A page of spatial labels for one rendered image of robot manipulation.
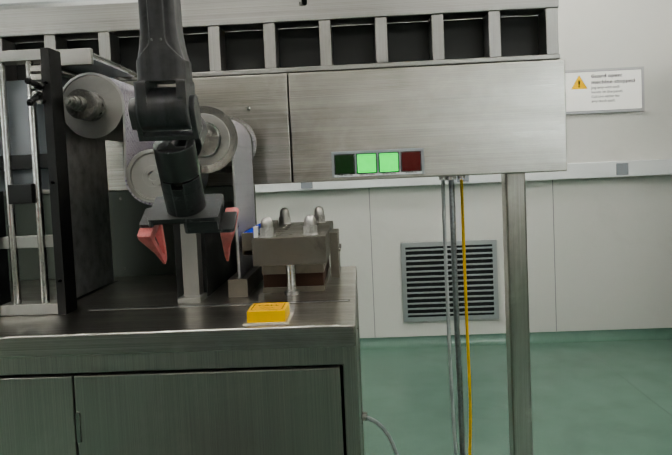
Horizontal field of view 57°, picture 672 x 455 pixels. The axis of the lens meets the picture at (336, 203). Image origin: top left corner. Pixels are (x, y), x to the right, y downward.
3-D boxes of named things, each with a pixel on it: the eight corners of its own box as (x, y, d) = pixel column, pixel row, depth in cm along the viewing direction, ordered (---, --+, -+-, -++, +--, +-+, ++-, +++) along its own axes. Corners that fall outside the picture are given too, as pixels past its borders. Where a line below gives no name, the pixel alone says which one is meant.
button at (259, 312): (246, 324, 111) (246, 311, 111) (253, 315, 118) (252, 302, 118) (285, 323, 110) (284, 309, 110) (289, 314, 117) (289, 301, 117)
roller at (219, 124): (179, 166, 136) (176, 114, 135) (207, 167, 162) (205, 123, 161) (230, 164, 135) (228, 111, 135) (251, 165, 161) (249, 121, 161)
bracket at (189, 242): (177, 305, 131) (168, 160, 129) (185, 298, 137) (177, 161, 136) (200, 304, 131) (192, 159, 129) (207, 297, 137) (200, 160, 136)
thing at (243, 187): (236, 242, 137) (231, 158, 136) (254, 231, 161) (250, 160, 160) (238, 242, 137) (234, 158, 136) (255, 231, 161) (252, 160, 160)
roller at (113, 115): (63, 139, 138) (59, 76, 137) (108, 144, 163) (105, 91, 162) (124, 136, 137) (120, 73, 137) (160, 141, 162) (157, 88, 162)
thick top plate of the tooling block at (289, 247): (252, 266, 133) (251, 238, 133) (277, 244, 173) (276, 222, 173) (326, 263, 133) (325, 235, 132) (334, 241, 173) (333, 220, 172)
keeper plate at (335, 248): (331, 277, 150) (329, 232, 149) (332, 271, 160) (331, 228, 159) (341, 277, 149) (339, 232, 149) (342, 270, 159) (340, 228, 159)
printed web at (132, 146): (70, 299, 139) (55, 74, 137) (112, 281, 163) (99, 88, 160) (241, 293, 138) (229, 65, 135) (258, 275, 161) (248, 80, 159)
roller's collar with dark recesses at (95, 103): (66, 119, 132) (64, 89, 131) (78, 121, 138) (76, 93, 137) (95, 118, 131) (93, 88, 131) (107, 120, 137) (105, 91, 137)
